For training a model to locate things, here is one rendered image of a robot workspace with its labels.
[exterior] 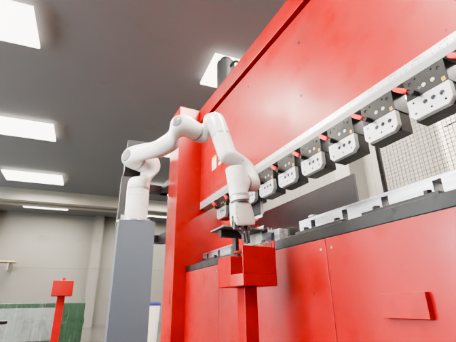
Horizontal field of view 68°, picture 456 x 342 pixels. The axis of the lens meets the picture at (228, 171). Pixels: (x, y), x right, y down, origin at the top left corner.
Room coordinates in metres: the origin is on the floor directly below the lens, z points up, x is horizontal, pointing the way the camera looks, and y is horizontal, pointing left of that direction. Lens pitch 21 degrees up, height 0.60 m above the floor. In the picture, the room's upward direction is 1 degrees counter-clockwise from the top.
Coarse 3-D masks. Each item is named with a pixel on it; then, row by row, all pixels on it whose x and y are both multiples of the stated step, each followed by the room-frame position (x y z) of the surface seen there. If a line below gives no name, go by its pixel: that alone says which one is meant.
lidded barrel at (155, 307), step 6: (150, 306) 4.56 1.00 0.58; (156, 306) 4.64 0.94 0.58; (150, 312) 4.57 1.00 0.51; (156, 312) 4.65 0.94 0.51; (150, 318) 4.57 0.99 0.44; (156, 318) 4.67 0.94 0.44; (150, 324) 4.58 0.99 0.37; (156, 324) 4.69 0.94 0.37; (150, 330) 4.59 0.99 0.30; (156, 330) 4.71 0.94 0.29; (150, 336) 4.60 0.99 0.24; (156, 336) 4.74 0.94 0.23
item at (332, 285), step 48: (336, 240) 1.27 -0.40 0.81; (384, 240) 1.08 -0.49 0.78; (432, 240) 0.95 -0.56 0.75; (192, 288) 2.59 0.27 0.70; (288, 288) 1.55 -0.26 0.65; (336, 288) 1.30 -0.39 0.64; (384, 288) 1.11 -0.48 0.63; (432, 288) 0.97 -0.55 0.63; (192, 336) 2.57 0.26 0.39; (288, 336) 1.58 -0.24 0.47; (336, 336) 1.32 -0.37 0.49; (384, 336) 1.14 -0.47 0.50; (432, 336) 1.00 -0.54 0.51
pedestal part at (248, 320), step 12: (240, 288) 1.44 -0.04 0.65; (252, 288) 1.44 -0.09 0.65; (240, 300) 1.44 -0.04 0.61; (252, 300) 1.43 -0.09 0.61; (240, 312) 1.45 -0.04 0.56; (252, 312) 1.43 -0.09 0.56; (240, 324) 1.45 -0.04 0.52; (252, 324) 1.43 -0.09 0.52; (240, 336) 1.45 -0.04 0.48; (252, 336) 1.43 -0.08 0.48
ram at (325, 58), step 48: (336, 0) 1.23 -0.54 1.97; (384, 0) 1.03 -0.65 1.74; (432, 0) 0.88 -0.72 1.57; (288, 48) 1.58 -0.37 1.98; (336, 48) 1.28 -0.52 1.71; (384, 48) 1.07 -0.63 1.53; (240, 96) 2.10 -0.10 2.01; (288, 96) 1.61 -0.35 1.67; (336, 96) 1.32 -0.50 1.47; (240, 144) 2.12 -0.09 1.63
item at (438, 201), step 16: (448, 192) 0.88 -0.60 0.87; (400, 208) 1.01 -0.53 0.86; (416, 208) 0.97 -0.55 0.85; (432, 208) 0.93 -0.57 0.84; (336, 224) 1.26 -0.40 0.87; (352, 224) 1.19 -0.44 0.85; (368, 224) 1.13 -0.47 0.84; (288, 240) 1.53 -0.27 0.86; (304, 240) 1.43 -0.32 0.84; (224, 256) 2.12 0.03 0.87
